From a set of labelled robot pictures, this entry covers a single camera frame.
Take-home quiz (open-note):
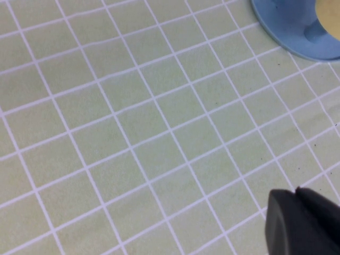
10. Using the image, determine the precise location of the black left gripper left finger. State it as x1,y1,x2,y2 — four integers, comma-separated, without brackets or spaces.
265,189,340,255

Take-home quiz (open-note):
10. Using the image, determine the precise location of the green white-grid tablecloth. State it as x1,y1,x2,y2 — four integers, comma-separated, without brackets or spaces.
0,0,340,255

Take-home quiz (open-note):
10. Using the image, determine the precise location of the yellow plastic cup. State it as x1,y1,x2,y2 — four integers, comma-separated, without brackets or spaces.
314,0,340,40

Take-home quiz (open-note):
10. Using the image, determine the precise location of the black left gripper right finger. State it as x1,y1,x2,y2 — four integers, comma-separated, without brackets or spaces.
296,186,340,240

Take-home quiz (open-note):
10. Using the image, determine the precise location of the blue cup stand with pegs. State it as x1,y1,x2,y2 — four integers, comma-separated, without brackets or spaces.
251,0,340,62

